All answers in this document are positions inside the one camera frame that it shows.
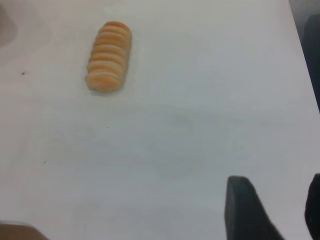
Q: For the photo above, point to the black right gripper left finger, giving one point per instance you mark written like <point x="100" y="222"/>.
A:
<point x="245" y="212"/>

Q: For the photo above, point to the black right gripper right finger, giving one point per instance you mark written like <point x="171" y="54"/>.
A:
<point x="313" y="207"/>

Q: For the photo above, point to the striped bread roll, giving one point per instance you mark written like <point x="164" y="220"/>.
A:
<point x="108" y="56"/>

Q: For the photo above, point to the dark grey background object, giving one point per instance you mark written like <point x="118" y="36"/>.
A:
<point x="313" y="50"/>

